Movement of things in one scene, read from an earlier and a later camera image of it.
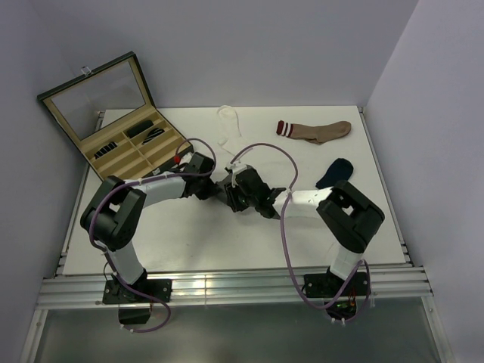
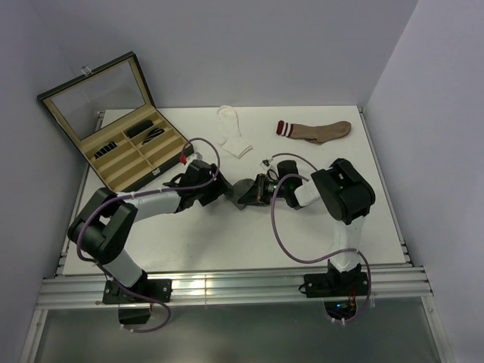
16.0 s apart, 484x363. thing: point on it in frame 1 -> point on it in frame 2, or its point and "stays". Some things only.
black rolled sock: x=139 y=127 stays
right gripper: x=232 y=197 -> x=258 y=196
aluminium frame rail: x=286 y=285 stays
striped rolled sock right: x=153 y=134 stays
